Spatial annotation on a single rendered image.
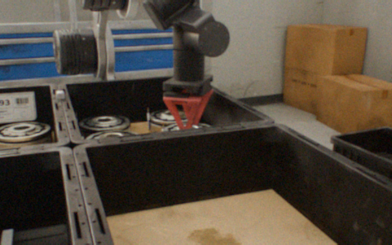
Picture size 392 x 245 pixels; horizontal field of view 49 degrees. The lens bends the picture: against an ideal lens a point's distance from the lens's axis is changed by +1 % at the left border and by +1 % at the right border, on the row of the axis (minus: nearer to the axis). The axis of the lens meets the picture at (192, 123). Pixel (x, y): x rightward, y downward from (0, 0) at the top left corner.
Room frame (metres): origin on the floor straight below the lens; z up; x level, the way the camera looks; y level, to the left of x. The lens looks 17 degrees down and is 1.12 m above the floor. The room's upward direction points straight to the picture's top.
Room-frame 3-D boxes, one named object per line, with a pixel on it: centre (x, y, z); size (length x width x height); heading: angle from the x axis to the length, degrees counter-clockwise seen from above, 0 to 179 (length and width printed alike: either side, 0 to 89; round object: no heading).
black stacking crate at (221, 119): (0.74, 0.08, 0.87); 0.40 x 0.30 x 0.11; 19
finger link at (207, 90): (0.78, 0.00, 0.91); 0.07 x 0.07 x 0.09; 71
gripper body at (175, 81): (0.77, 0.01, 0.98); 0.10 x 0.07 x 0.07; 161
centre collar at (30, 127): (0.77, 0.32, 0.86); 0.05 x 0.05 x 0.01
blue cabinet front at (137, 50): (2.79, 0.35, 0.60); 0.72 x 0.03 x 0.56; 115
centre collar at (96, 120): (0.83, 0.18, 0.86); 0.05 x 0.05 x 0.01
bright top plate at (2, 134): (0.77, 0.32, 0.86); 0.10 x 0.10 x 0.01
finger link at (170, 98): (0.76, 0.01, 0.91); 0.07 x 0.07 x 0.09; 71
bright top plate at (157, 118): (0.87, 0.04, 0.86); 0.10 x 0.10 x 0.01
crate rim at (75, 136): (0.74, 0.08, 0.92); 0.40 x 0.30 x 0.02; 19
